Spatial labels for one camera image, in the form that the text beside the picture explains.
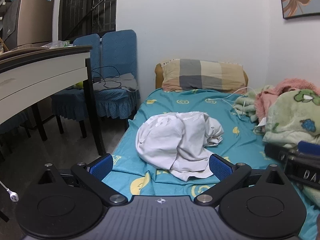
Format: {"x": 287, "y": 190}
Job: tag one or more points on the pile of grey cardboard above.
{"x": 8, "y": 12}

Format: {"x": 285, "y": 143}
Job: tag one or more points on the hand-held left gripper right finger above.
{"x": 220, "y": 167}

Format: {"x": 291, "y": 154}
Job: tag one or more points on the white shirt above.
{"x": 162, "y": 142}

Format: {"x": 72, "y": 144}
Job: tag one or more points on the yellow-green ball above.
{"x": 79, "y": 85}

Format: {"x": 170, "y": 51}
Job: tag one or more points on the checked beige grey pillow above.
{"x": 200, "y": 75}

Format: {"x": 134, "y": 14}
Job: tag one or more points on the pink fleece blanket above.
{"x": 292, "y": 83}

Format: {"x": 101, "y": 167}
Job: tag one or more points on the white table with black legs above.
{"x": 45, "y": 67}

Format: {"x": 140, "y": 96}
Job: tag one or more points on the teal printed bed sheet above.
{"x": 190, "y": 102}

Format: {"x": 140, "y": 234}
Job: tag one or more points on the dark barred window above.
{"x": 87, "y": 7}

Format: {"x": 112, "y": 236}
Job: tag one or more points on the clear plastic bag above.
{"x": 56, "y": 44}

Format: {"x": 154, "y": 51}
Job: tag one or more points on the mustard yellow pillow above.
{"x": 158, "y": 77}

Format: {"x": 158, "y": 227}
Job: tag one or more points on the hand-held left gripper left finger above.
{"x": 101, "y": 167}

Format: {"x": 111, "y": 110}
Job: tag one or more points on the green printed fleece blanket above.
{"x": 287, "y": 115}

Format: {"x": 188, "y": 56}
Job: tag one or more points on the grey folded towel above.
{"x": 126, "y": 81}

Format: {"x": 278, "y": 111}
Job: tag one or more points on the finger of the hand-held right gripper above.
{"x": 278, "y": 151}
{"x": 310, "y": 148}

